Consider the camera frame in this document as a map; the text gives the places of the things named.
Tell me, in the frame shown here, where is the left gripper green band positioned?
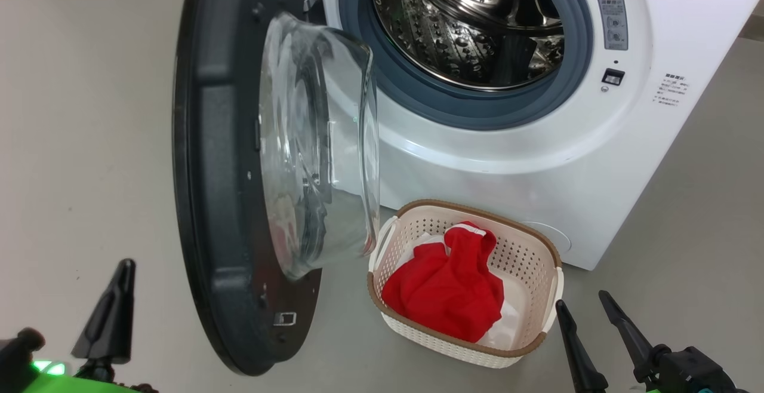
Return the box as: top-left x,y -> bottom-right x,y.
21,259 -> 159,393

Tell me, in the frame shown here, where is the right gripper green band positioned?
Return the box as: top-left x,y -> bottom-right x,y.
555,290 -> 747,393

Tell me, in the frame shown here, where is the washing machine glass door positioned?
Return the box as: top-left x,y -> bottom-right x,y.
172,0 -> 381,377

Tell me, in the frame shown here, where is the red garment with white stripe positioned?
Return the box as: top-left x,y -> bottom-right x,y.
381,221 -> 506,343

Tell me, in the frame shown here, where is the cream perforated laundry basket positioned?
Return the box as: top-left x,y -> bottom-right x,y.
366,199 -> 565,369

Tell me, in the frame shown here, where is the white front-load washing machine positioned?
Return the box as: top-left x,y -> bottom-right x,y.
297,0 -> 764,272

